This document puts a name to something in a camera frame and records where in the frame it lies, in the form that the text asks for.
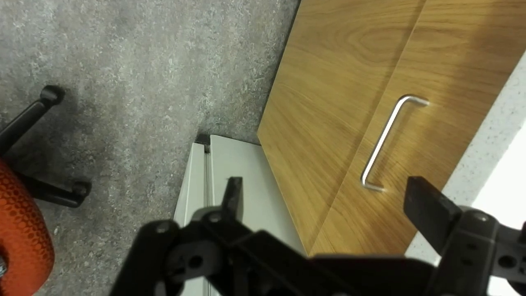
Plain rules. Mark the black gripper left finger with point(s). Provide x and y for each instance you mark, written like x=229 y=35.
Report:
x=231 y=241

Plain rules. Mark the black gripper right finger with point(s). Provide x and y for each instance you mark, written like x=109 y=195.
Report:
x=466 y=241

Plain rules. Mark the wooden front drawer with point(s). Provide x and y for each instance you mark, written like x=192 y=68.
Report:
x=450 y=66

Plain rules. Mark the wooden base cabinet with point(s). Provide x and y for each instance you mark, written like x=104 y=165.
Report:
x=330 y=99

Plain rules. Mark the orange mesh office chair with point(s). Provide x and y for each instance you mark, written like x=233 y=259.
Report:
x=22 y=236

